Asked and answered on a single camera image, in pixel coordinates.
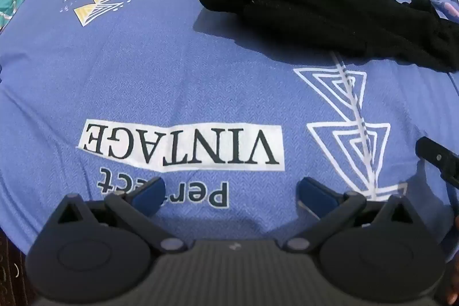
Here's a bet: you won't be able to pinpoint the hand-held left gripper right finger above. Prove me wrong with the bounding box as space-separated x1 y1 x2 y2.
285 177 417 254

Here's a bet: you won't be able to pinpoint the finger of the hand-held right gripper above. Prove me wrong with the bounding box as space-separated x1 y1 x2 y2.
415 136 459 189

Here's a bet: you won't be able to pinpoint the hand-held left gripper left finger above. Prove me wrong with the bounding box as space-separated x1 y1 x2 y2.
46 177 187 254

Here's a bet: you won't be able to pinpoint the black pants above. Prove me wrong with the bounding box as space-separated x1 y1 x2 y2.
189 0 459 73

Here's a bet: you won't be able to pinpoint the blue printed bedsheet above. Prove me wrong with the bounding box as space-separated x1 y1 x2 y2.
0 0 459 253

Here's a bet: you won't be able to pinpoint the teal patterned quilt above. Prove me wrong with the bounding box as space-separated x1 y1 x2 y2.
0 0 32 34

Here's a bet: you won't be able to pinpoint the wooden bed frame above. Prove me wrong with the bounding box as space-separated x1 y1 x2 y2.
0 231 36 306

